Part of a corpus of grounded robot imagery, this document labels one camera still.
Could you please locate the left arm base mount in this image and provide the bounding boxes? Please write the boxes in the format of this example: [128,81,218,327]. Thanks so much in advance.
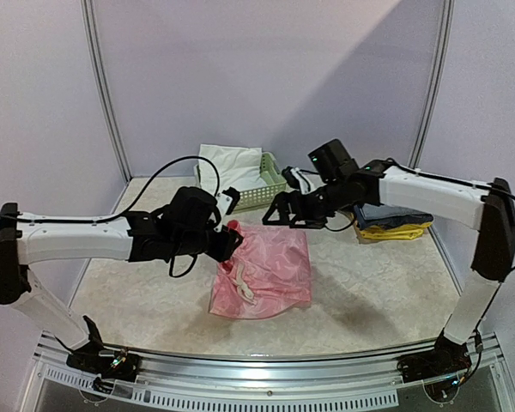
[66,315,142,394]

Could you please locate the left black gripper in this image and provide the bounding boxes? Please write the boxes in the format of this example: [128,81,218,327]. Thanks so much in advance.
[172,224,243,262]

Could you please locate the left aluminium frame post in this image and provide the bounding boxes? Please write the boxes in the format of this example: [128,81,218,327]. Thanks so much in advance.
[81,0,132,183]

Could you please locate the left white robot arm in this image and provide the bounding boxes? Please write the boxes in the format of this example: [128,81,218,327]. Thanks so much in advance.
[0,186,243,373]

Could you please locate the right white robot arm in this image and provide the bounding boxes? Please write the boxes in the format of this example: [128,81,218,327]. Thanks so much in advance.
[263,139,515,374]

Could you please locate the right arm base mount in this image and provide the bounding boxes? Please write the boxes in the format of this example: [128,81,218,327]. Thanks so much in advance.
[397,329,483,403]

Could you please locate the grey blue folded garment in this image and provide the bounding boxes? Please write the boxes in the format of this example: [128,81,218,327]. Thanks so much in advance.
[354,204,433,226]

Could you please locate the yellow folded garment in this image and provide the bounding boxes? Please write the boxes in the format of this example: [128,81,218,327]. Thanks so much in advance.
[355,222,432,241]

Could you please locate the navy folded garment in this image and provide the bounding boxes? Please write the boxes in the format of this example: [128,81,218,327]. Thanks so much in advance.
[354,208,433,230]

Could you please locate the aluminium frame post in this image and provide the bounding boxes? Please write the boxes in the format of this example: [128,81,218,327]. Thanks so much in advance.
[408,0,455,167]
[81,0,132,183]

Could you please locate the green plastic basket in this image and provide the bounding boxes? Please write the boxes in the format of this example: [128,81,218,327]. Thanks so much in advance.
[195,150,287,212]

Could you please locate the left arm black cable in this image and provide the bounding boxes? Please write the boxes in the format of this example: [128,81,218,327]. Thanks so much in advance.
[0,155,222,277]

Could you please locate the right aluminium frame post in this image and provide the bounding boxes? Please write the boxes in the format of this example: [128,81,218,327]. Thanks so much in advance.
[408,0,455,167]

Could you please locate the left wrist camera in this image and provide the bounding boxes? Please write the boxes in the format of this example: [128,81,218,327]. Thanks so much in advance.
[215,187,240,232]

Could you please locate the pink patterned shorts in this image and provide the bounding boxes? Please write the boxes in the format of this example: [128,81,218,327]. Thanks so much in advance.
[209,220,312,320]

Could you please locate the white cloth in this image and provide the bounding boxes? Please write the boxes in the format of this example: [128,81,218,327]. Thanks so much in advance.
[198,144,267,191]

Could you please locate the front aluminium rail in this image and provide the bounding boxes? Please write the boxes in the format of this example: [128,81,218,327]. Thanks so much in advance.
[21,334,515,411]

